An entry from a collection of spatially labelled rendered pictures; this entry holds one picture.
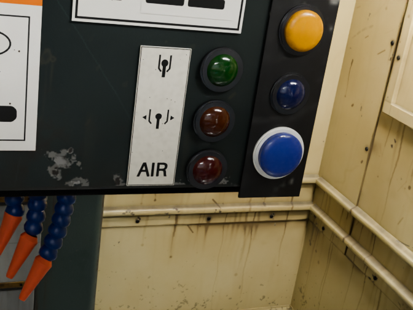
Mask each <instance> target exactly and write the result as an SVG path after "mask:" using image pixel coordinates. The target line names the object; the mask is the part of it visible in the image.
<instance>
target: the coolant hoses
mask: <svg viewBox="0 0 413 310"><path fill-rule="evenodd" d="M46 197H47V196H29V201H28V203H27V204H28V208H29V210H28V212H27V214H26V219H27V221H26V223H25V224H24V230H25V232H23V233H21V234H20V238H19V241H18V244H17V247H16V249H15V252H14V255H13V257H12V260H11V262H10V265H9V268H8V271H7V274H6V277H8V278H10V279H13V277H14V276H15V275H16V273H17V272H18V270H19V269H20V268H21V266H22V264H23V263H24V262H25V260H26V259H27V257H28V256H29V254H30V253H31V252H32V250H33V248H35V246H36V245H37V235H39V234H41V233H42V231H43V225H42V222H43V221H45V218H46V215H45V211H44V210H45V209H46V208H47V201H46ZM4 201H5V203H6V205H7V207H6V209H5V211H4V216H3V219H2V223H1V227H0V256H1V254H2V252H3V251H4V249H5V247H6V245H7V244H8V242H9V241H10V238H11V237H12V235H13V234H14V232H15V230H16V228H17V227H18V225H19V224H20V222H21V221H22V216H23V215H24V213H25V208H24V206H23V204H22V202H23V201H24V197H5V198H4ZM57 201H58V202H57V203H56V204H55V206H54V211H55V213H54V214H53V215H52V223H51V224H50V226H49V228H48V234H47V235H46V236H45V238H44V243H45V244H44V245H42V246H41V247H40V249H39V255H38V256H36V257H35V259H34V262H33V265H32V267H31V269H30V271H29V274H28V277H27V278H26V281H25V283H24V286H23V288H22V290H21V293H20V295H19V299H20V300H22V301H25V300H26V299H27V298H28V297H29V295H30V294H31V292H32V291H33V290H34V289H35V288H36V286H37V285H38V283H40V281H41V280H42V278H43V277H44V276H45V275H46V273H47V272H48V271H49V269H50V268H51V267H52V261H53V260H55V259H56V258H57V255H58V249H60V248H61V247H62V245H63V239H62V238H64V237H65V236H66V235H67V226H69V224H70V223H71V217H70V215H72V214H73V211H74V207H73V204H74V203H75V201H76V196H57Z"/></svg>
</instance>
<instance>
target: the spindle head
mask: <svg viewBox="0 0 413 310"><path fill-rule="evenodd" d="M271 1H272V0H246V3H245V11H244V15H243V23H242V30H241V33H225V32H217V31H200V30H185V29H176V28H160V27H151V26H136V25H120V24H111V23H95V22H79V21H72V20H71V16H72V6H73V0H42V22H41V48H40V61H39V87H38V101H37V127H36V150H35V151H0V197H28V196H86V195H116V194H174V193H233V192H239V188H240V181H241V177H242V170H243V163H244V159H245V152H246V146H247V141H248V134H249V130H250V124H251V117H252V112H253V106H254V99H255V94H256V87H257V84H258V77H259V70H260V65H261V59H262V52H263V48H264V41H265V37H266V30H267V23H268V19H269V12H270V5H271ZM140 46H159V47H177V48H187V49H192V50H191V59H190V65H189V74H188V79H187V88H186V97H185V102H184V111H183V120H182V126H181V135H180V140H179V149H178V158H177V163H176V172H175V181H174V185H152V186H127V185H126V184H127V172H128V160H129V154H130V142H131V135H132V124H133V112H134V106H135V94H136V82H137V76H138V64H139V57H140ZM217 47H228V48H231V49H233V50H235V51H236V52H237V53H238V54H239V56H240V57H241V59H242V62H243V73H242V76H241V78H240V80H239V82H238V83H237V84H236V85H235V86H234V87H233V88H231V89H230V90H227V91H225V92H215V91H212V90H210V89H209V88H207V87H206V86H205V85H204V84H203V82H202V80H201V78H200V74H199V68H200V64H201V61H202V59H203V58H204V56H205V55H206V54H207V53H208V52H209V51H211V50H212V49H215V48H217ZM212 99H219V100H223V101H225V102H226V103H228V104H229V105H230V106H231V107H232V109H233V111H234V114H235V123H234V126H233V129H232V130H231V132H230V133H229V134H228V136H226V137H225V138H223V139H222V140H219V141H215V142H207V141H204V140H202V139H201V138H199V137H198V136H197V135H196V133H195V132H194V130H193V126H192V118H193V115H194V113H195V111H196V109H197V108H198V107H199V106H200V105H201V104H202V103H204V102H206V101H208V100H212ZM207 148H210V149H215V150H217V151H219V152H220V153H221V154H222V155H223V156H224V157H225V158H226V161H227V172H226V175H225V177H224V178H223V179H222V181H221V182H220V183H219V184H218V185H216V186H214V187H212V188H209V189H198V188H196V187H194V186H192V185H191V184H190V182H189V181H188V179H187V177H186V165H187V162H188V161H189V159H190V158H191V156H192V155H194V154H195V153H196V152H197V151H200V150H202V149H207Z"/></svg>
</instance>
